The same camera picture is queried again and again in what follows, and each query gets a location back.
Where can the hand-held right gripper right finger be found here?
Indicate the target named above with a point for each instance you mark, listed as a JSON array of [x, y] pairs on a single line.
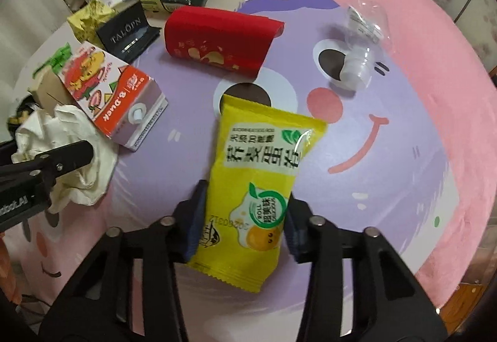
[[295, 235]]

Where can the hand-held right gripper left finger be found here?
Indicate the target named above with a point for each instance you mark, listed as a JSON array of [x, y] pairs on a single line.
[[196, 217]]

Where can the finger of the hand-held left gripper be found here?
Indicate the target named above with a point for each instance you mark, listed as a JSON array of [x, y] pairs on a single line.
[[66, 159]]

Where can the yellow snack packet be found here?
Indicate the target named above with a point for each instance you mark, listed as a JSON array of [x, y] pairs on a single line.
[[256, 155]]

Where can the crumpled white tissue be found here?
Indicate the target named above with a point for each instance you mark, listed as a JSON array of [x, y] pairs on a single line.
[[77, 120]]

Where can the brown cardboard piece green print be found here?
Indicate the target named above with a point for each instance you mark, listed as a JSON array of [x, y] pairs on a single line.
[[48, 87]]

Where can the orange cartoon printed carton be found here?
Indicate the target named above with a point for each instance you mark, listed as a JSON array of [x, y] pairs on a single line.
[[116, 101]]

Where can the black card box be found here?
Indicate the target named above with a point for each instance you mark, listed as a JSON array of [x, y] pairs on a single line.
[[124, 35]]

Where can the pink purple cartoon table mat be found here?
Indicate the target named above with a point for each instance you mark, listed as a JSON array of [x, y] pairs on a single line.
[[388, 132]]

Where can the crumpled yellow-green wrapper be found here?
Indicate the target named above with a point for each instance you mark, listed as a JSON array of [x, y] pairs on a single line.
[[89, 17]]

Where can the red paper box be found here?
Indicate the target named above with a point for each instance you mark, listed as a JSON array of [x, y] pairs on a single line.
[[217, 35]]

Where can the crushed clear plastic bottle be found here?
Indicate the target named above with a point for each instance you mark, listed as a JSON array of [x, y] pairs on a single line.
[[361, 62]]

